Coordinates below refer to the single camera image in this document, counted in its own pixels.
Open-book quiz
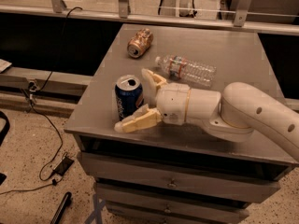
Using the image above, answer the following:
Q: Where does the grey drawer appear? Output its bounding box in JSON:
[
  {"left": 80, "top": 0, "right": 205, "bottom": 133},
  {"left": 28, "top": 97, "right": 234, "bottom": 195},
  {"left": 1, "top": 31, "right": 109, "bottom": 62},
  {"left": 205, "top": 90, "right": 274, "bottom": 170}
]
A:
[
  {"left": 106, "top": 202, "right": 200, "bottom": 224},
  {"left": 95, "top": 183, "right": 249, "bottom": 224},
  {"left": 78, "top": 152, "right": 280, "bottom": 203}
]

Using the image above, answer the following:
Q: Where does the black power adapter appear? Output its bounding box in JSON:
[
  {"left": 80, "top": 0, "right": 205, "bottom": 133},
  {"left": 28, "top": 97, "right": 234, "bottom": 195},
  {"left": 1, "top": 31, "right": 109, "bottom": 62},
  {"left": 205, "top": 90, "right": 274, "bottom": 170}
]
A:
[{"left": 53, "top": 156, "right": 74, "bottom": 176}]

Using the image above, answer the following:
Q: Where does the grey drawer cabinet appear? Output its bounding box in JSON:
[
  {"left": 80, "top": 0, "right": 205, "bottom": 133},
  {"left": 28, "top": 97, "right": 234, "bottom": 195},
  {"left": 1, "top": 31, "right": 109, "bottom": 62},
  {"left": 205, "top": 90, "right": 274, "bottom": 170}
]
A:
[{"left": 65, "top": 24, "right": 298, "bottom": 211}]

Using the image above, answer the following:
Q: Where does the bottom grey drawer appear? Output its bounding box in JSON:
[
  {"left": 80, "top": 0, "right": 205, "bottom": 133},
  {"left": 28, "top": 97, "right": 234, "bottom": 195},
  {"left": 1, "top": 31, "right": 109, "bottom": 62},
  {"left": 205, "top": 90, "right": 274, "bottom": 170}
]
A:
[{"left": 106, "top": 202, "right": 200, "bottom": 224}]

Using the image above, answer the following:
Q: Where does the metal railing frame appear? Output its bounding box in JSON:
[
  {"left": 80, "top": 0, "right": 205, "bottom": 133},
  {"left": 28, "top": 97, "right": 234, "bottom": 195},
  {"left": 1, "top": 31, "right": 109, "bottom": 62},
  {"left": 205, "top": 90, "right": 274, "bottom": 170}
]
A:
[{"left": 0, "top": 0, "right": 299, "bottom": 36}]

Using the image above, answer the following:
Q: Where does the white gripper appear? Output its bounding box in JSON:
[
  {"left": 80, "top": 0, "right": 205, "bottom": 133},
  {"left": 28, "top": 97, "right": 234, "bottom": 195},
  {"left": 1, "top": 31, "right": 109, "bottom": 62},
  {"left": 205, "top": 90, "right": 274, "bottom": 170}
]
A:
[{"left": 114, "top": 68, "right": 221, "bottom": 133}]

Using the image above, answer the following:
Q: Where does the blue pepsi can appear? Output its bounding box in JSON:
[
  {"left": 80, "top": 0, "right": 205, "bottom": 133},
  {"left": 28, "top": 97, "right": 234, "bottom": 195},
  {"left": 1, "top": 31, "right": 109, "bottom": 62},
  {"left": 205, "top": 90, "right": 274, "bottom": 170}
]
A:
[{"left": 115, "top": 75, "right": 144, "bottom": 120}]

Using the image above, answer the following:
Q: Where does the black strap at left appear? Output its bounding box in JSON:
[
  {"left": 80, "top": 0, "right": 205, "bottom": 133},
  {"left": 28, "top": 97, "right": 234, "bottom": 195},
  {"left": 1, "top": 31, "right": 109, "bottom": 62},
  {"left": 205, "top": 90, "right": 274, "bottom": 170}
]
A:
[{"left": 0, "top": 110, "right": 11, "bottom": 147}]

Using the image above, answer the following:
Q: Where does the black cable on floor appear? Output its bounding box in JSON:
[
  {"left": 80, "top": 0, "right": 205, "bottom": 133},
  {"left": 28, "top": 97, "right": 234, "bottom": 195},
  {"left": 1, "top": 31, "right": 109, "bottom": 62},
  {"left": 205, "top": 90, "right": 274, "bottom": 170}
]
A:
[{"left": 0, "top": 7, "right": 83, "bottom": 196}]

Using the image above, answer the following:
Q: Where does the gold crushed soda can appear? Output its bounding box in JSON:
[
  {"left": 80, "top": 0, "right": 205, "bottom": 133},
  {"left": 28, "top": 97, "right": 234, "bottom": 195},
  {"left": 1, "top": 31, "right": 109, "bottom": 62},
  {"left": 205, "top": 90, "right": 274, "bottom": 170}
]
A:
[{"left": 127, "top": 28, "right": 153, "bottom": 58}]

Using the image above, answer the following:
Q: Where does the top grey drawer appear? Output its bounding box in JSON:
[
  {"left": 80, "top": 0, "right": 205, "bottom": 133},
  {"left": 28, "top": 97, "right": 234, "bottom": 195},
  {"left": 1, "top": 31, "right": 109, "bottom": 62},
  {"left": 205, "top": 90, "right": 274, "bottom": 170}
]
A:
[{"left": 78, "top": 152, "right": 280, "bottom": 203}]

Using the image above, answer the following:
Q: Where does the middle grey drawer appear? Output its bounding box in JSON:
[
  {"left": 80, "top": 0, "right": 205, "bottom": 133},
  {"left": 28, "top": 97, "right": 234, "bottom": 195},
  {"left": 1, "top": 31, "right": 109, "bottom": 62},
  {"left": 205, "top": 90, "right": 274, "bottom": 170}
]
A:
[{"left": 95, "top": 183, "right": 249, "bottom": 224}]

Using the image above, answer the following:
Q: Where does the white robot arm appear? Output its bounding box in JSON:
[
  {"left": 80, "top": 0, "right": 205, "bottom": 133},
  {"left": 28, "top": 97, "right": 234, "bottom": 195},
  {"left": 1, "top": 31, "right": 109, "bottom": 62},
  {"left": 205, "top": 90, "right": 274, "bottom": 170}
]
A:
[{"left": 114, "top": 69, "right": 299, "bottom": 161}]

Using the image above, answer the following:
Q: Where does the clear plastic water bottle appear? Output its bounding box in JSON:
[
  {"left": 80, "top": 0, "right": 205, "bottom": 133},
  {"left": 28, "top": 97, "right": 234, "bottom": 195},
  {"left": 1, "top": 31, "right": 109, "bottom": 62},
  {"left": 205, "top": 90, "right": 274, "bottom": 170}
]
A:
[{"left": 155, "top": 55, "right": 217, "bottom": 88}]

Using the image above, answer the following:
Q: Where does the black bar on floor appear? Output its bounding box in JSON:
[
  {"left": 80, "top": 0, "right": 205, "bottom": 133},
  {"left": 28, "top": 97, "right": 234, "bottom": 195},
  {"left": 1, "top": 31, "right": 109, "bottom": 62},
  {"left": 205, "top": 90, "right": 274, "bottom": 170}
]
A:
[{"left": 50, "top": 191, "right": 72, "bottom": 224}]

